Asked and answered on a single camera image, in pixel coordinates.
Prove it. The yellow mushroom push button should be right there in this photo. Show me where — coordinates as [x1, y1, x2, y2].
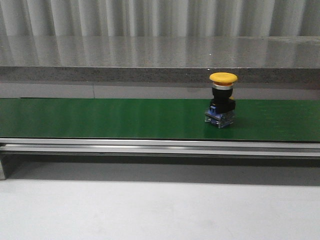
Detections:
[205, 72, 238, 129]

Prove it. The green conveyor belt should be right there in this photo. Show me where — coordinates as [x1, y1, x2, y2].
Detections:
[0, 98, 320, 142]

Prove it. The grey granite ledge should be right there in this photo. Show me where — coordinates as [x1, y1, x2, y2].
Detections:
[0, 35, 320, 89]

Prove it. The white pleated curtain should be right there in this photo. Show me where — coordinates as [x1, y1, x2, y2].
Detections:
[0, 0, 320, 37]

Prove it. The aluminium conveyor frame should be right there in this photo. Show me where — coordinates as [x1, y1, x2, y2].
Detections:
[0, 137, 320, 180]

